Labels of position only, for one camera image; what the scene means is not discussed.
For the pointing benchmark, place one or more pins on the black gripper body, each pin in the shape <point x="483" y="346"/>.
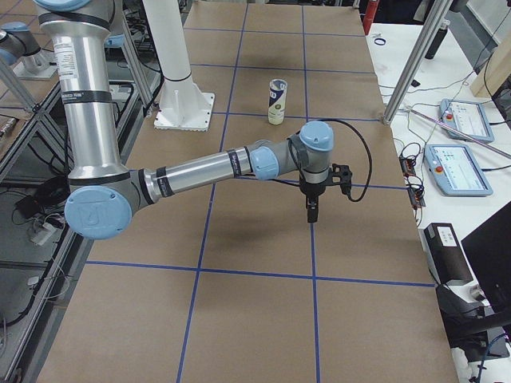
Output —
<point x="312" y="190"/>

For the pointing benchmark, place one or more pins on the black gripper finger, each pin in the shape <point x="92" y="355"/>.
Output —
<point x="314" y="212"/>
<point x="310" y="212"/>

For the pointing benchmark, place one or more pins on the white tennis ball can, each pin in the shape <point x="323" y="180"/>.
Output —
<point x="277" y="101"/>

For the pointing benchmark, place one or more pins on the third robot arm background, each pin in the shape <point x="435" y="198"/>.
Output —
<point x="20" y="49"/>

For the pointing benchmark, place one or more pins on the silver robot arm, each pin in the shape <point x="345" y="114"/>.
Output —
<point x="105" y="194"/>
<point x="168" y="35"/>

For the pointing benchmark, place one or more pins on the black box white label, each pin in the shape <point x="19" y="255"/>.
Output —
<point x="445" y="255"/>

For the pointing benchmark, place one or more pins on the teach pendant tablet near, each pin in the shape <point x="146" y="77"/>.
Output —
<point x="455" y="171"/>

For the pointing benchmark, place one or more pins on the teach pendant tablet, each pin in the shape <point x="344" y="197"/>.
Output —
<point x="468" y="117"/>
<point x="455" y="171"/>

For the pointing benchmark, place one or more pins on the teach pendant tablet far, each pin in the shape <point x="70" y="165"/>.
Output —
<point x="468" y="117"/>

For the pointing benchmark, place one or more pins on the black monitor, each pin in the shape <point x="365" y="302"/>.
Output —
<point x="488" y="250"/>

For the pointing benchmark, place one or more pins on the red cylinder bottle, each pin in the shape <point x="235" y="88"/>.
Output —
<point x="371" y="10"/>

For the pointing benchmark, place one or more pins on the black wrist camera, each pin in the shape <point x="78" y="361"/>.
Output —
<point x="341" y="175"/>

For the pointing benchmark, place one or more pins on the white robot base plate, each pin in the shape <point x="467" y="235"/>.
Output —
<point x="186" y="113"/>

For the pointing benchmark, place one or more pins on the aluminium frame post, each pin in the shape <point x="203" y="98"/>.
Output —
<point x="425" y="38"/>

